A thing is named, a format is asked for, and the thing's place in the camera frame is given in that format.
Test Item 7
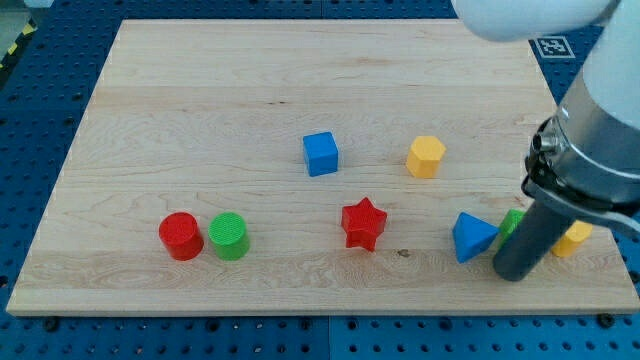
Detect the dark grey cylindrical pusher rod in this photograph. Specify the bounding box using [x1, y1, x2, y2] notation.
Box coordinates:
[492, 200, 575, 281]

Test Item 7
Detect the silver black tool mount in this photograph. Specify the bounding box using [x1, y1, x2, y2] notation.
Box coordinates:
[521, 74, 639, 235]

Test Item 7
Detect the blue triangle block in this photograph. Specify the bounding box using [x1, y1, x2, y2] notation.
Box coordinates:
[452, 212, 499, 263]

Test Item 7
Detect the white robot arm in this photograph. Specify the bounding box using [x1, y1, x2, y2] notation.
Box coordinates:
[452, 0, 639, 281]

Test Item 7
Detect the yellow hexagon block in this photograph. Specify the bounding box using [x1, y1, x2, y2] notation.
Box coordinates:
[405, 136, 446, 179]

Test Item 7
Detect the green block behind rod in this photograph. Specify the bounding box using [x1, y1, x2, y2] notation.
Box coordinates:
[498, 209, 525, 248]

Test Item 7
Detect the yellow block behind rod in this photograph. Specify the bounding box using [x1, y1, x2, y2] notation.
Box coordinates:
[551, 220, 593, 258]

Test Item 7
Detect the white fiducial marker tag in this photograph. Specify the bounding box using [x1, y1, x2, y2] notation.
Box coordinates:
[534, 36, 575, 59]

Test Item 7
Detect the red star block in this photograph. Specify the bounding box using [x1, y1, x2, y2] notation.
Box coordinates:
[341, 197, 387, 252]

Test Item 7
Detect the blue cube block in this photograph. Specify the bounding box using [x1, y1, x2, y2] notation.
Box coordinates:
[302, 132, 339, 177]

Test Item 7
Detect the light wooden board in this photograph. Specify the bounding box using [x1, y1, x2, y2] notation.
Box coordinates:
[7, 20, 639, 317]

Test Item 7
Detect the green cylinder block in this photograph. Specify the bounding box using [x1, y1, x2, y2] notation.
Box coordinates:
[208, 212, 250, 261]

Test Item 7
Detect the red cylinder block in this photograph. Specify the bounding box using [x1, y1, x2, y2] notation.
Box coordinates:
[158, 212, 204, 261]

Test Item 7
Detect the yellow black hazard tape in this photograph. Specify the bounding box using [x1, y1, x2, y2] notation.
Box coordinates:
[1, 18, 38, 74]

